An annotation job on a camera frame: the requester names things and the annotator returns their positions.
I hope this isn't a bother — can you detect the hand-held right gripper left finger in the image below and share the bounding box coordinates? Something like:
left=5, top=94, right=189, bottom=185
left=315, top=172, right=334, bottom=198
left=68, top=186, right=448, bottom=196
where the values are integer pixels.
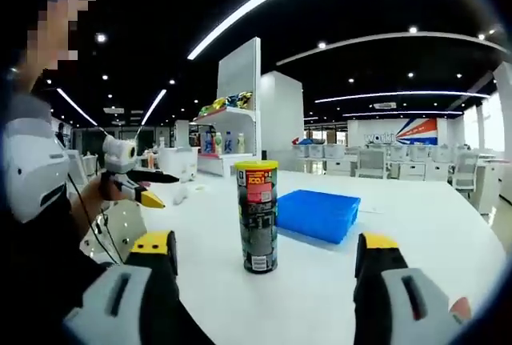
left=62, top=230, right=215, bottom=345

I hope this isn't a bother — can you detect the white oblong object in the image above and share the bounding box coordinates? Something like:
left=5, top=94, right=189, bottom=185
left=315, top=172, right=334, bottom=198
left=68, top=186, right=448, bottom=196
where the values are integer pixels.
left=172, top=186, right=191, bottom=207

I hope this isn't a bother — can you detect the small white object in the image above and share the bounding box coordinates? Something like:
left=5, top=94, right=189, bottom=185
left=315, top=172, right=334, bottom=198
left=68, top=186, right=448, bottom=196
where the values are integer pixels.
left=179, top=164, right=198, bottom=183

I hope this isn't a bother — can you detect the person's right hand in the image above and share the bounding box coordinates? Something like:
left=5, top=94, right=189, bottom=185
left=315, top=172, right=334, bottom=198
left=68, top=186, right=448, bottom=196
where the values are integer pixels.
left=448, top=295, right=474, bottom=324

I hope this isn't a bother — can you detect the white table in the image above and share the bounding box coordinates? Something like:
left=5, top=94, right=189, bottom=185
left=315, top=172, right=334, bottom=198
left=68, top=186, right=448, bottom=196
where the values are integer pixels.
left=79, top=167, right=510, bottom=345

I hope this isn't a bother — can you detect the black thin cable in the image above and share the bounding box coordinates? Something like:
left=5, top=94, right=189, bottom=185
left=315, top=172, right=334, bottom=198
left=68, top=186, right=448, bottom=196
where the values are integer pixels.
left=66, top=171, right=123, bottom=266

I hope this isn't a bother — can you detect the white plastic basket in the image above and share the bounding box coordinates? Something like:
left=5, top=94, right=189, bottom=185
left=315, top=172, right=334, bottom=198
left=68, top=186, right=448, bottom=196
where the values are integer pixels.
left=157, top=145, right=200, bottom=175

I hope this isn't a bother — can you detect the white square column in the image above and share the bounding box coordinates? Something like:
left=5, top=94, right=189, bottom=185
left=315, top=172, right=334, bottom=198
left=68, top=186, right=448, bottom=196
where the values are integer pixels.
left=259, top=70, right=306, bottom=172

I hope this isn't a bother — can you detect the dark tall chip container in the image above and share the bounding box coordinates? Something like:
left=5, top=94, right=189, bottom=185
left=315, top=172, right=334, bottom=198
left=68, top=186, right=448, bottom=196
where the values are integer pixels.
left=234, top=159, right=279, bottom=275

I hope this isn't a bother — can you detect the yellow round container lid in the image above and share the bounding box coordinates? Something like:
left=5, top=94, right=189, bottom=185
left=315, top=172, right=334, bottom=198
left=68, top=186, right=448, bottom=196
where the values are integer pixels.
left=234, top=159, right=279, bottom=175

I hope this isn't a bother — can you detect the row of white office chairs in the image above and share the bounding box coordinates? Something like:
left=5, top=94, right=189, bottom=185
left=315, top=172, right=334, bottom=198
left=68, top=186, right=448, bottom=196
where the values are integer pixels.
left=294, top=142, right=502, bottom=203

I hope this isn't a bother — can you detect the blue orange wall poster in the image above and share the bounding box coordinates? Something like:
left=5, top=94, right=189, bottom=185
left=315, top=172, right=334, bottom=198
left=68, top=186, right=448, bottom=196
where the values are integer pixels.
left=346, top=117, right=450, bottom=147

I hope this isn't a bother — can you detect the person's left hand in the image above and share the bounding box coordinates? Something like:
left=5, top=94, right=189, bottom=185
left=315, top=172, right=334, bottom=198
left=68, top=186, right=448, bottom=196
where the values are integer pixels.
left=85, top=174, right=118, bottom=213

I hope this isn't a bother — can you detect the pile of colourful snack bags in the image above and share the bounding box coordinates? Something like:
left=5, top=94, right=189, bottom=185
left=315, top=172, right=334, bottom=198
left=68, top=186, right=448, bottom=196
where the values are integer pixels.
left=198, top=90, right=254, bottom=118

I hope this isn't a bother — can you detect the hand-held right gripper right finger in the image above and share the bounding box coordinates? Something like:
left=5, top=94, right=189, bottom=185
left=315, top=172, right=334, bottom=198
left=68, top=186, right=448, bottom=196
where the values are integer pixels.
left=353, top=232, right=462, bottom=345

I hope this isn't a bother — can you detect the white display shelf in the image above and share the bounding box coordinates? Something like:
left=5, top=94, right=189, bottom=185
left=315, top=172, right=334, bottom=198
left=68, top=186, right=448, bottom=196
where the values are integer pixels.
left=193, top=36, right=263, bottom=179

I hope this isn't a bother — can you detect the blue plastic box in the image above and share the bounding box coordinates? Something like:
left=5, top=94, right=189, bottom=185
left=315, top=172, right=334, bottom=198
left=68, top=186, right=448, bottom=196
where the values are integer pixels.
left=274, top=189, right=362, bottom=246

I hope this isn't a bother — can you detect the white chest device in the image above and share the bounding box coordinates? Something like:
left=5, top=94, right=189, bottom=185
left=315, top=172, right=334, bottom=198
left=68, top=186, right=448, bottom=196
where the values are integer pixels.
left=2, top=116, right=71, bottom=225

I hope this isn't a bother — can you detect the person in dark vest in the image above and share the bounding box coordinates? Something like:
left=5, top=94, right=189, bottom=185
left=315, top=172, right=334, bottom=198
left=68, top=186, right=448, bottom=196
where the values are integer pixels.
left=0, top=184, right=121, bottom=345

